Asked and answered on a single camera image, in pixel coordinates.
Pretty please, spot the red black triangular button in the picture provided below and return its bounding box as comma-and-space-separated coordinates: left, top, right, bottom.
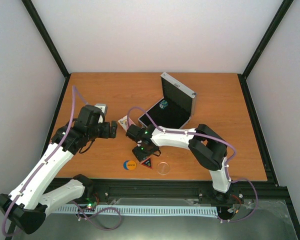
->
140, 158, 153, 169

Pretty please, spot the clear round dealer button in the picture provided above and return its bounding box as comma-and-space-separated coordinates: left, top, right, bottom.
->
156, 162, 170, 175

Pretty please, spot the black aluminium frame rail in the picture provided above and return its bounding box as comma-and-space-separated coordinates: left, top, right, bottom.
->
22, 178, 290, 203

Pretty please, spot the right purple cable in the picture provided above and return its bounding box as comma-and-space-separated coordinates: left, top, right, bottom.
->
126, 106, 259, 224

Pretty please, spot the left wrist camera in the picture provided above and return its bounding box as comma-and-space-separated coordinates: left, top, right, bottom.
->
90, 103, 108, 118

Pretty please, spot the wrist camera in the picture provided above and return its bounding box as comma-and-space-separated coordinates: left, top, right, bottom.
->
125, 124, 145, 143
90, 103, 108, 118

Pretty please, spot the aluminium poker case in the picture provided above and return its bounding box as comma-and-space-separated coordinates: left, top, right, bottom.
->
138, 72, 197, 129

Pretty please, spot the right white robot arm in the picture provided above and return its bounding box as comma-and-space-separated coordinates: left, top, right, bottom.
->
126, 124, 232, 203

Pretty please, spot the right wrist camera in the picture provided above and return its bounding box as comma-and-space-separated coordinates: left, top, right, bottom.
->
125, 124, 145, 143

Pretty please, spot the white slotted cable duct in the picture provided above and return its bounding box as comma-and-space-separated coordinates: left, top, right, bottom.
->
52, 202, 219, 218

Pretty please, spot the orange blue round button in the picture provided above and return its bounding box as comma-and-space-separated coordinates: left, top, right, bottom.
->
123, 160, 137, 171

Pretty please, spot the playing card deck box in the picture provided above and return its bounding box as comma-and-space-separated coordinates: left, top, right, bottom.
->
117, 115, 135, 132

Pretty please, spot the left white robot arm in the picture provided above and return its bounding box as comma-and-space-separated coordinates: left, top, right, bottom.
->
0, 103, 118, 235

